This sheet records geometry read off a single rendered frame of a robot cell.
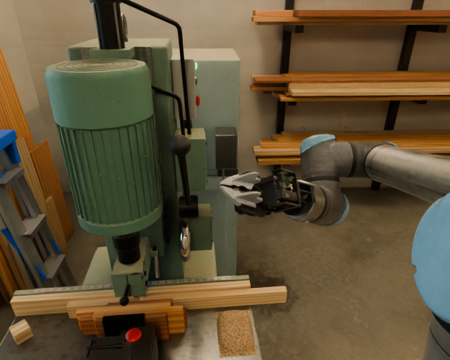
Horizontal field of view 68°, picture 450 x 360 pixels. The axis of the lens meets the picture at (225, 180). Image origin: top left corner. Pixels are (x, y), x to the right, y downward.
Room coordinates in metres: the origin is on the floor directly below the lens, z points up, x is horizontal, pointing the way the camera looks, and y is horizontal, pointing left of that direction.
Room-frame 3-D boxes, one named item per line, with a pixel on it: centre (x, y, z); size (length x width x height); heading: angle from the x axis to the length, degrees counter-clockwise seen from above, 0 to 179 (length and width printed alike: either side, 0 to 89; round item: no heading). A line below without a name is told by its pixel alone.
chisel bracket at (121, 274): (0.63, 0.22, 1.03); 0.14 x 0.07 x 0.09; 5
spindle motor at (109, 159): (0.61, 0.22, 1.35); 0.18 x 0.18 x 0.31
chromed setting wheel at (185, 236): (0.76, 0.11, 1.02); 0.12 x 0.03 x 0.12; 5
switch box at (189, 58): (0.95, 0.11, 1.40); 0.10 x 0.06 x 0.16; 5
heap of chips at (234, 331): (0.55, -0.02, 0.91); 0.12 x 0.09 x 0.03; 5
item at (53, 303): (0.63, 0.23, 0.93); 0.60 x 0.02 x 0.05; 95
